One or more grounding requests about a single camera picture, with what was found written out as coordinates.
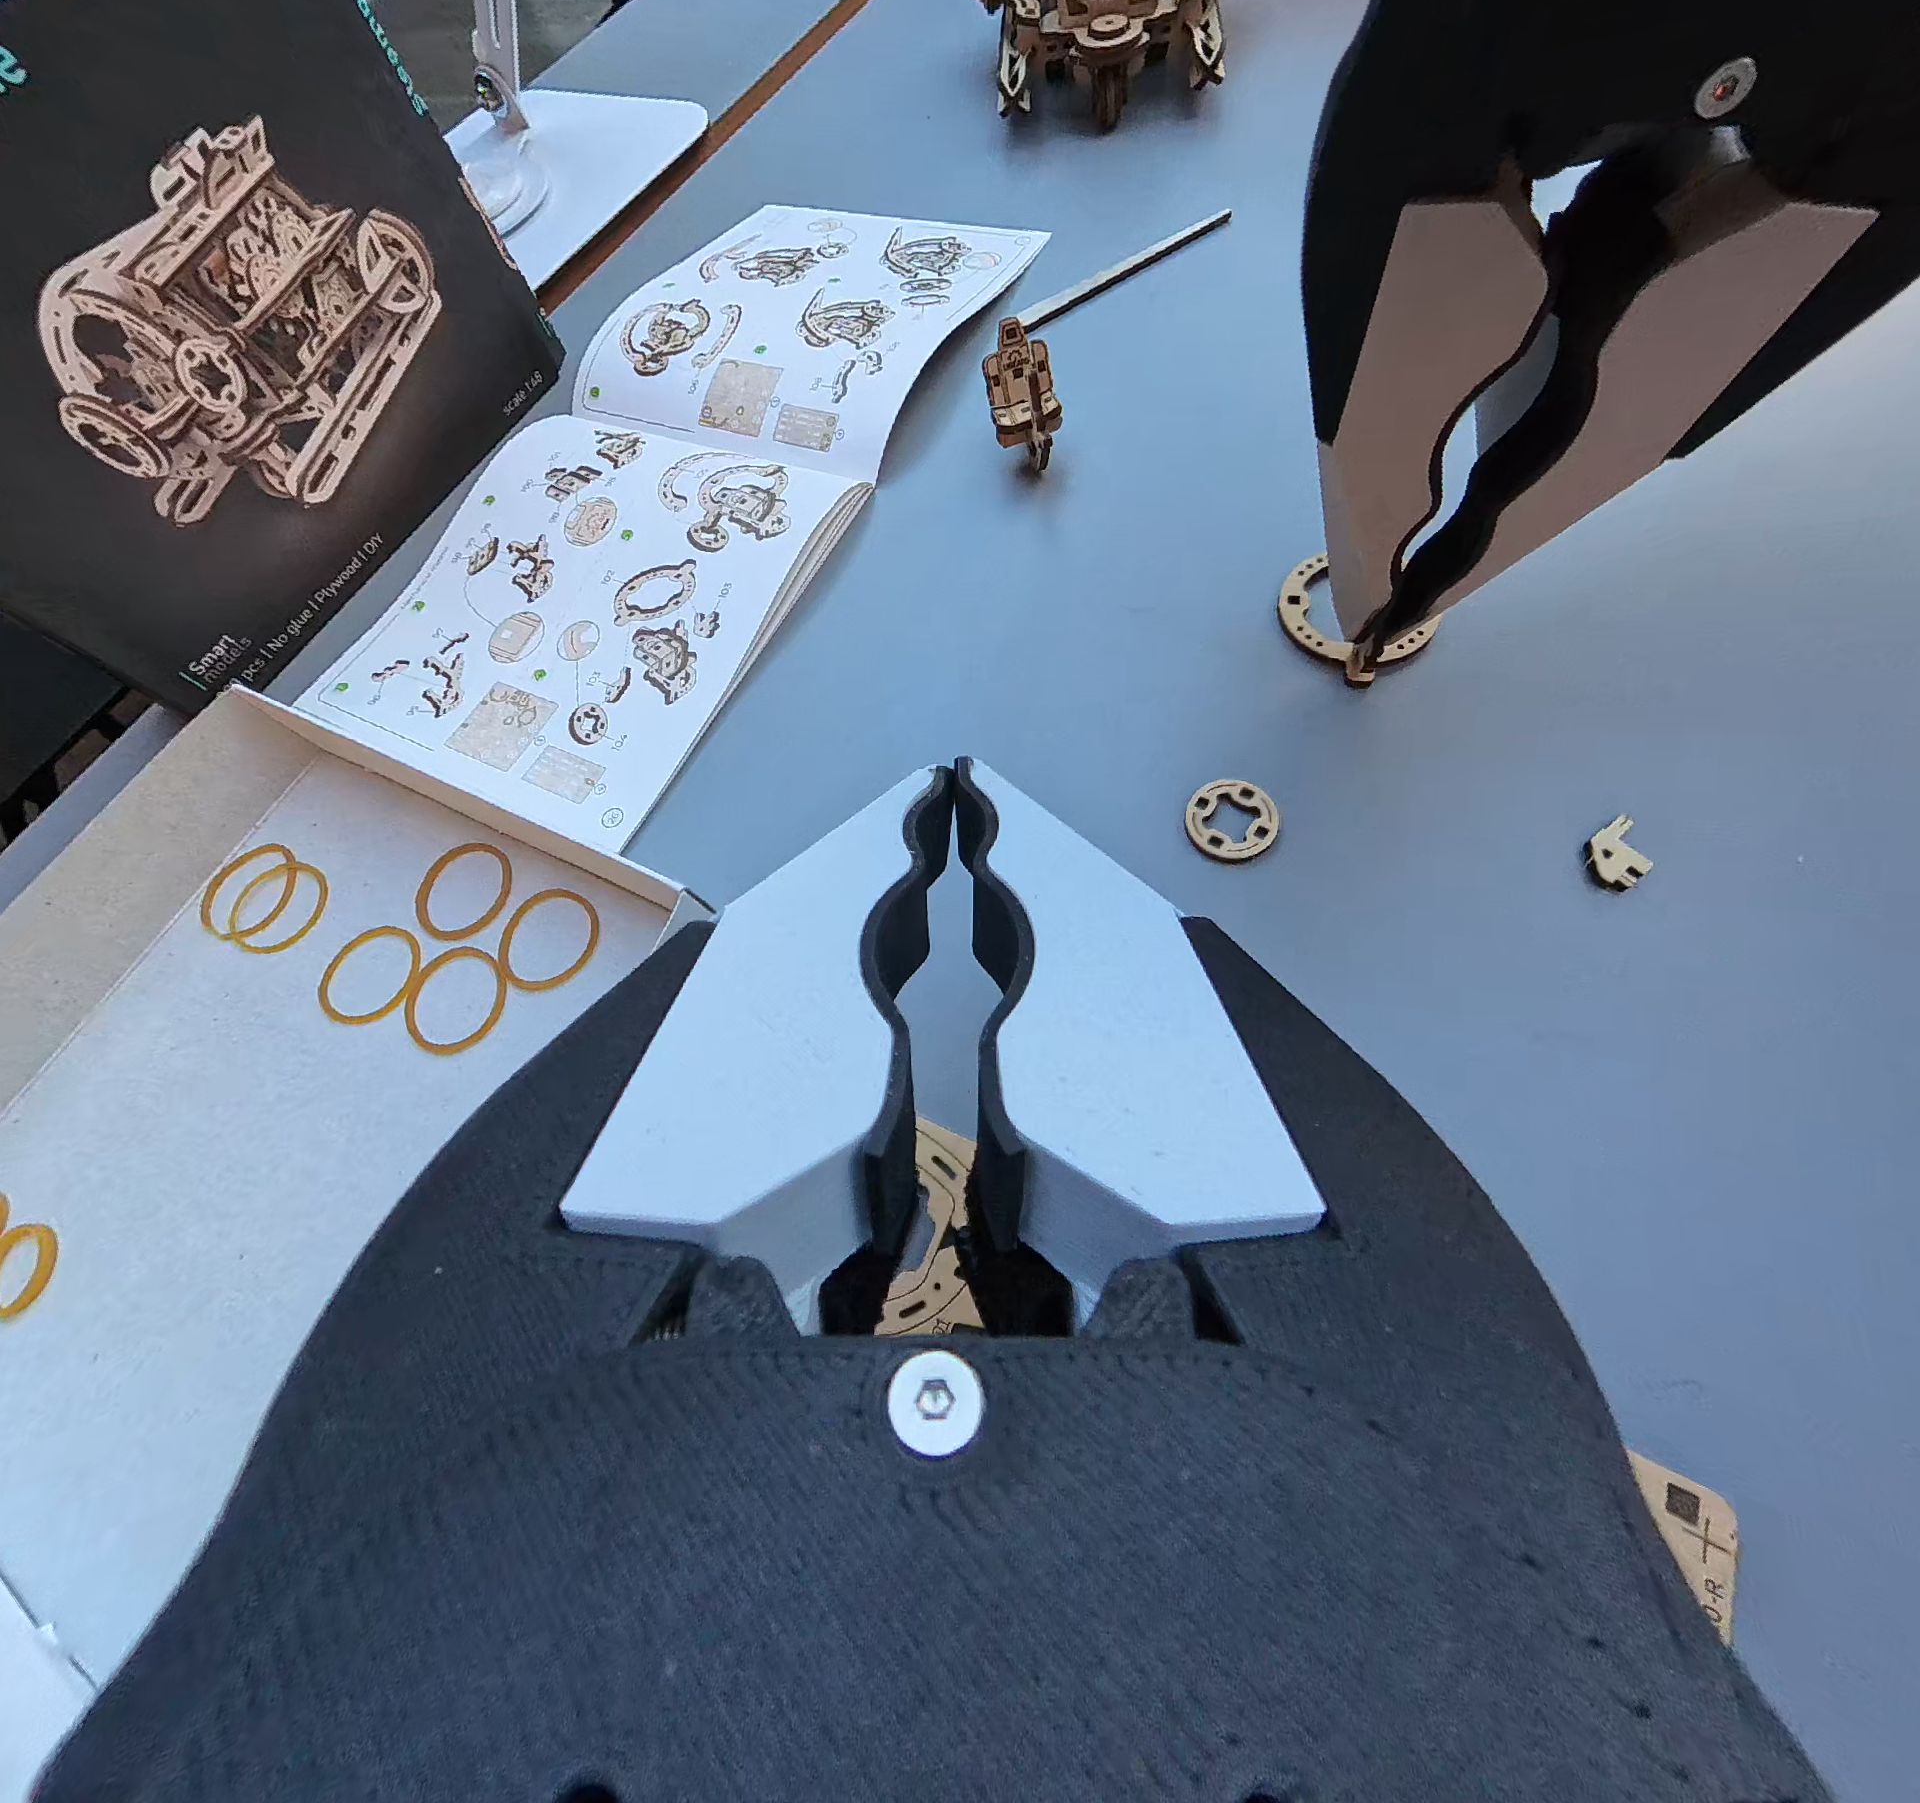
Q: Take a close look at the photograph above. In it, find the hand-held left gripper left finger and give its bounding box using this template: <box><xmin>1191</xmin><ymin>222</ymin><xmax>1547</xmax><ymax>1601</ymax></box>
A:
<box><xmin>556</xmin><ymin>759</ymin><xmax>961</xmax><ymax>1337</ymax></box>

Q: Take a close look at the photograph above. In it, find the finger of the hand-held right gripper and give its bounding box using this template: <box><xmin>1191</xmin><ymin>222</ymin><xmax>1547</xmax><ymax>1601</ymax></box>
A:
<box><xmin>1372</xmin><ymin>128</ymin><xmax>1880</xmax><ymax>635</ymax></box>
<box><xmin>1316</xmin><ymin>160</ymin><xmax>1549</xmax><ymax>647</ymax></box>

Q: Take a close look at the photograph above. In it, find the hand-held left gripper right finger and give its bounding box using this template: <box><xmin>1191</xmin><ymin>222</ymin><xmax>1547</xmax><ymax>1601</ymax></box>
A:
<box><xmin>959</xmin><ymin>755</ymin><xmax>1332</xmax><ymax>1337</ymax></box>

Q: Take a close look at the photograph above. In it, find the notched wooden ring part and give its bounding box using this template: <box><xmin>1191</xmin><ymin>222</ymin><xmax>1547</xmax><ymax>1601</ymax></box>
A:
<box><xmin>1276</xmin><ymin>551</ymin><xmax>1445</xmax><ymax>691</ymax></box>

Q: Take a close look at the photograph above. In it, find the black model kit box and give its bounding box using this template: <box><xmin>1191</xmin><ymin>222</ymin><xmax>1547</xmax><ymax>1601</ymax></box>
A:
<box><xmin>0</xmin><ymin>0</ymin><xmax>566</xmax><ymax>719</ymax></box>

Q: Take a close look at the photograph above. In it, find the round wooden disc cross cut-out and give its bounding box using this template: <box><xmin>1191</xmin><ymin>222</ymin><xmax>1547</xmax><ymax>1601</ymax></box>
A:
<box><xmin>1181</xmin><ymin>777</ymin><xmax>1283</xmax><ymax>869</ymax></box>

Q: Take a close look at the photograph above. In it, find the laser-cut wooden part sheet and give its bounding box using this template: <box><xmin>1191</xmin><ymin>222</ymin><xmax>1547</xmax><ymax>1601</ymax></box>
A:
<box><xmin>865</xmin><ymin>1117</ymin><xmax>995</xmax><ymax>1339</ymax></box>
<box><xmin>1625</xmin><ymin>1441</ymin><xmax>1739</xmax><ymax>1649</ymax></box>

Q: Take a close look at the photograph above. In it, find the small wooden sub-assembly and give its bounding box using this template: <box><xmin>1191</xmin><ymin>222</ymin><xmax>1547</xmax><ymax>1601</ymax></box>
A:
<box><xmin>980</xmin><ymin>316</ymin><xmax>1065</xmax><ymax>473</ymax></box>

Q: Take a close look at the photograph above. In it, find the group of yellow rubber bands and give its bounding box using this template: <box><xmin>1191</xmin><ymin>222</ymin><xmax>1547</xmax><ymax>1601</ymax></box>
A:
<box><xmin>0</xmin><ymin>841</ymin><xmax>604</xmax><ymax>1325</ymax></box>

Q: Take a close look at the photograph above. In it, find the white instruction booklet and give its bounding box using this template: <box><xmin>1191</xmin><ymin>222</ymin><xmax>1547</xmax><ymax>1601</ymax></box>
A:
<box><xmin>294</xmin><ymin>202</ymin><xmax>1054</xmax><ymax>853</ymax></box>

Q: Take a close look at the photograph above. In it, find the white cardboard box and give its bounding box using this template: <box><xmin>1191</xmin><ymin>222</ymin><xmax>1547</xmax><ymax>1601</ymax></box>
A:
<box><xmin>0</xmin><ymin>683</ymin><xmax>720</xmax><ymax>1733</ymax></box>

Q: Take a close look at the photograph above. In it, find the adjacent grey desk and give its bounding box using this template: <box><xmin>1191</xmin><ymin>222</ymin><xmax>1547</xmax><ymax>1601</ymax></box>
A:
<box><xmin>523</xmin><ymin>0</ymin><xmax>995</xmax><ymax>308</ymax></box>

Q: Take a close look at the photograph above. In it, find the white lamp stand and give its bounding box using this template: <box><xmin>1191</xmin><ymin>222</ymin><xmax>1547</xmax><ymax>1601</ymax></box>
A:
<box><xmin>440</xmin><ymin>0</ymin><xmax>712</xmax><ymax>240</ymax></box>

